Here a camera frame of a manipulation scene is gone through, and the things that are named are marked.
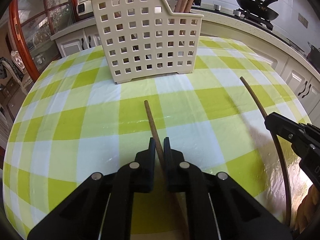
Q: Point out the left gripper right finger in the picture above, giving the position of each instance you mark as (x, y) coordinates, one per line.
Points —
(217, 206)

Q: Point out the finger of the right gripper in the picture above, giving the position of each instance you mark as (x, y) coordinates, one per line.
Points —
(284, 127)

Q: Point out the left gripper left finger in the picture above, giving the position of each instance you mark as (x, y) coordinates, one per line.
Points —
(101, 207)

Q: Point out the person's right hand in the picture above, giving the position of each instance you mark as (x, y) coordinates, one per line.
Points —
(307, 209)

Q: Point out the green checkered tablecloth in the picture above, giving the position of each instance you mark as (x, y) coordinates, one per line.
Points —
(49, 155)

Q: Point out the black glass gas hob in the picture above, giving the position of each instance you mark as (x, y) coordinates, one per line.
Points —
(248, 17)

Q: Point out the black wok with lid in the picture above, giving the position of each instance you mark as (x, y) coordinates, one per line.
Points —
(259, 8)

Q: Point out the cream perforated utensil basket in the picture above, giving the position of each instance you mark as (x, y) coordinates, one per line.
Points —
(143, 38)

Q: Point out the ornate white dining chair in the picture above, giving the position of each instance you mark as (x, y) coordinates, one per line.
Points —
(17, 69)

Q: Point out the white pressure cooker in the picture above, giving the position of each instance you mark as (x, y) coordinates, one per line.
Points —
(84, 9)

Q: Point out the red wooden sliding door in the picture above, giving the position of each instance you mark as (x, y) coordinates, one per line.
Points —
(33, 22)

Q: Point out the wall light switch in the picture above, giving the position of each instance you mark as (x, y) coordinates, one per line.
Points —
(303, 20)

